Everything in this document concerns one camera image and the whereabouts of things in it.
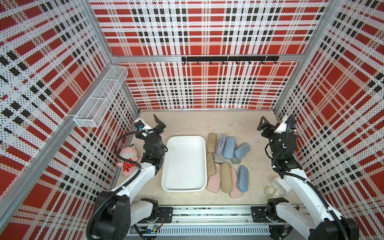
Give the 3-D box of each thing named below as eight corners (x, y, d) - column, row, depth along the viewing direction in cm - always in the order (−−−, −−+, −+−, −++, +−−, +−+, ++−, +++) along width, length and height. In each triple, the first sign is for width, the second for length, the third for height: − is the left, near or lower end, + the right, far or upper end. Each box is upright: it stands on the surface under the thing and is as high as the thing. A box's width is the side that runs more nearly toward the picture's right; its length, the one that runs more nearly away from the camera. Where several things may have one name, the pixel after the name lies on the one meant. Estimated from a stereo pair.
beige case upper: (207, 155, 99) (207, 152, 95) (206, 136, 109) (206, 132, 105) (217, 155, 99) (218, 152, 95) (215, 136, 109) (216, 132, 105)
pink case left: (206, 189, 84) (206, 187, 80) (213, 164, 93) (213, 161, 90) (218, 193, 82) (219, 191, 79) (224, 168, 92) (225, 165, 88)
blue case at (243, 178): (236, 192, 82) (237, 189, 78) (238, 168, 91) (239, 164, 87) (246, 194, 81) (248, 192, 78) (247, 170, 90) (249, 166, 87)
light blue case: (222, 160, 95) (223, 155, 89) (224, 141, 104) (226, 136, 99) (233, 162, 94) (235, 157, 89) (234, 143, 103) (236, 137, 98)
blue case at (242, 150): (236, 163, 94) (238, 157, 89) (230, 157, 97) (232, 151, 91) (250, 149, 100) (253, 144, 94) (244, 144, 103) (246, 139, 97)
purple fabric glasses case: (214, 158, 95) (215, 152, 89) (221, 140, 104) (222, 133, 97) (220, 160, 94) (222, 154, 88) (226, 142, 103) (228, 135, 96)
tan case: (221, 193, 82) (222, 190, 77) (219, 166, 92) (220, 162, 87) (232, 193, 82) (234, 190, 77) (229, 166, 92) (230, 162, 87)
